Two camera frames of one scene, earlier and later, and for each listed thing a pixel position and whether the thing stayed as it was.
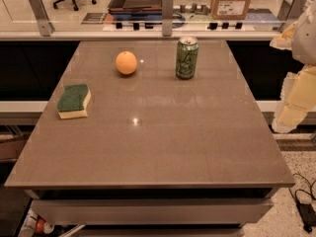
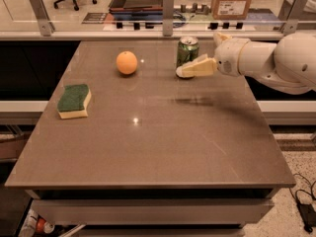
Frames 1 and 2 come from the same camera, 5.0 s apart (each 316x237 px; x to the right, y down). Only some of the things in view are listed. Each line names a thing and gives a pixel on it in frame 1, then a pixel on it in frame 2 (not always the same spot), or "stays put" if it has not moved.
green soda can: (186, 57) stays put
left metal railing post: (44, 24) stays put
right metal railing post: (293, 4) stays put
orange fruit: (126, 62) stays put
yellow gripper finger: (284, 40) -> (223, 37)
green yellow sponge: (72, 100) stays put
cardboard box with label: (231, 1) stays put
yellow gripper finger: (297, 100) -> (202, 66)
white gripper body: (305, 39) -> (227, 57)
